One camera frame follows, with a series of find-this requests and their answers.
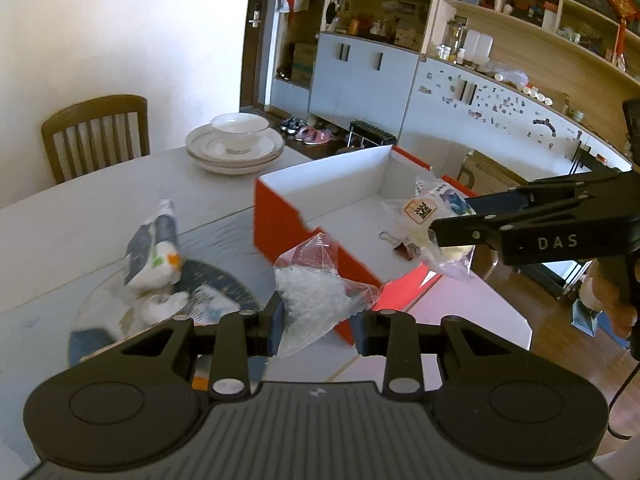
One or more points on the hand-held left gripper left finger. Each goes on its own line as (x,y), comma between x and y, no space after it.
(275,321)

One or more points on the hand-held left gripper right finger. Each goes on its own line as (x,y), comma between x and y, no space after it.
(358,331)

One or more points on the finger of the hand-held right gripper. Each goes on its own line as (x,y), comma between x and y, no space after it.
(500,203)
(550,242)

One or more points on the clear bag of white pieces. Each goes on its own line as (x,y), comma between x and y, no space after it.
(312,290)

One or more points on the clear snack packet brown label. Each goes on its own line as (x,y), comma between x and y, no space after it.
(422,210)

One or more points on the red storage box white inside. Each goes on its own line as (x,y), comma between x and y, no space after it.
(295,240)

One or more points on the grey and white packet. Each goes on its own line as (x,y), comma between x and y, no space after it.
(150,255)

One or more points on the white marble desktop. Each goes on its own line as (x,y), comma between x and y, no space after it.
(75,230)

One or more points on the person's right hand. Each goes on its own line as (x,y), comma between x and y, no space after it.
(607,302)

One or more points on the brown cardboard box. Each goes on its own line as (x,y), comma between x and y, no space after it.
(497,172)

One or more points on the round dark patterned mat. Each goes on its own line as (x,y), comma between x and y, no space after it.
(225,280)

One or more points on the white stickered cabinet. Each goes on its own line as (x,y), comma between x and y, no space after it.
(500,110)

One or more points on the black binder clip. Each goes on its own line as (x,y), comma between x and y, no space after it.
(407,250)

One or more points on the round glass turntable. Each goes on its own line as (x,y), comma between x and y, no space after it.
(220,240)

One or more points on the white printed packet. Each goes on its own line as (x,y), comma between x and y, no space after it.
(165,305)

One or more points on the black shoe rack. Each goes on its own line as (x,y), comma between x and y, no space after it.
(372,132)

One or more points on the white gold-rimmed plate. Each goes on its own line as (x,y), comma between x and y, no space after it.
(235,168)
(205,145)

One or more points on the white plastic containers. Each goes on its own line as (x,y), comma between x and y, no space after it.
(477,46)

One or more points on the glass jar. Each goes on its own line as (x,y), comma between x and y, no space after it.
(456,37)

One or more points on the blue-grey cabinet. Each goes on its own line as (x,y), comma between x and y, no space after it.
(365,80)

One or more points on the pink shoes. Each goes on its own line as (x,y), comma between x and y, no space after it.
(315,136)

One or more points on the white gold-rimmed bowl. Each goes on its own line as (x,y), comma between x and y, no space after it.
(240,132)

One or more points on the dark shoes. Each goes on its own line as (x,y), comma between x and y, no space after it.
(291,124)

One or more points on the orange canister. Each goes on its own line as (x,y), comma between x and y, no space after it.
(355,27)

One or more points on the red knot ornament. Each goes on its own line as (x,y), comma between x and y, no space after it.
(622,7)

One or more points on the cardboard box on shelf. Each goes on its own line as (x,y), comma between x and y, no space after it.
(303,62)

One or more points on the brown wooden chair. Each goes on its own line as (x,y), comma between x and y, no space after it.
(95,130)

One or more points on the wooden wall shelf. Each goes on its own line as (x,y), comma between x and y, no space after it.
(530,40)

